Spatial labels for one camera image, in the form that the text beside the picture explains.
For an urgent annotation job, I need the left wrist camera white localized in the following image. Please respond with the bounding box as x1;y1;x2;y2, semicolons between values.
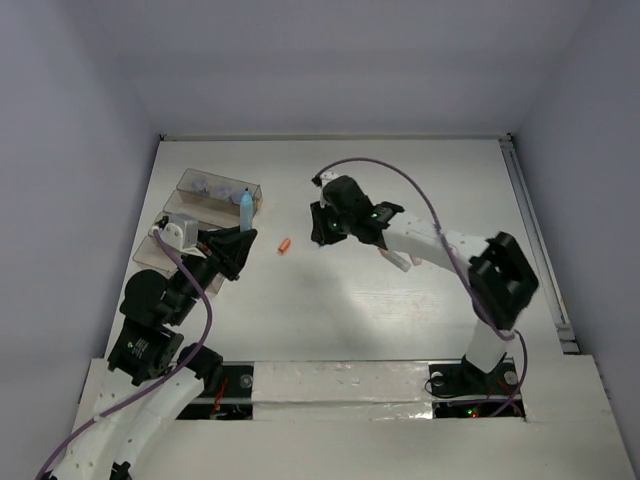
151;220;199;255

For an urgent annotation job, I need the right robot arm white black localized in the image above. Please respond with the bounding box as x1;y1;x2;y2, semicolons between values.
310;172;539;392

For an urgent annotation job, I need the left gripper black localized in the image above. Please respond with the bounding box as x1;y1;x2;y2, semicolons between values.
168;223;258;322

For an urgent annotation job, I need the clear grey highlighter marker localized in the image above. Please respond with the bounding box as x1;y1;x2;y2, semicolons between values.
379;249;412;272

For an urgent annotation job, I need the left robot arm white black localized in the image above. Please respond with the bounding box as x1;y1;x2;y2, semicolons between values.
37;217;257;479

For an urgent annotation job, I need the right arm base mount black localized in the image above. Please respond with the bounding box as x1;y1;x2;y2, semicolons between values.
424;357;526;419

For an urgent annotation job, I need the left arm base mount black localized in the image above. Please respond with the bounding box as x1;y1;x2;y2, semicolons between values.
177;362;254;421

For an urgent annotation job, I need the aluminium rail right side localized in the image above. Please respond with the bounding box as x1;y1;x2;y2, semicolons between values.
498;135;582;355

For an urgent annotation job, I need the clear bead cup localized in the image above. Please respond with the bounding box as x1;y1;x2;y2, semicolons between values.
191;175;210;197
230;189;245;205
209;183;233;201

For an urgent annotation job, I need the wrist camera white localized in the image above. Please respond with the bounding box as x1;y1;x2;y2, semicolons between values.
151;220;199;255
312;170;340;188

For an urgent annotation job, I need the orange marker cap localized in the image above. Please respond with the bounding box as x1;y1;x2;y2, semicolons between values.
278;238;292;255

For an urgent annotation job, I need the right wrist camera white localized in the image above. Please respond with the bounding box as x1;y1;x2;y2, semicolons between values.
312;170;340;188

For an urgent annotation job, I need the blue highlighter marker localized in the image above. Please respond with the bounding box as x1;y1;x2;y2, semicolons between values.
239;188;254;232

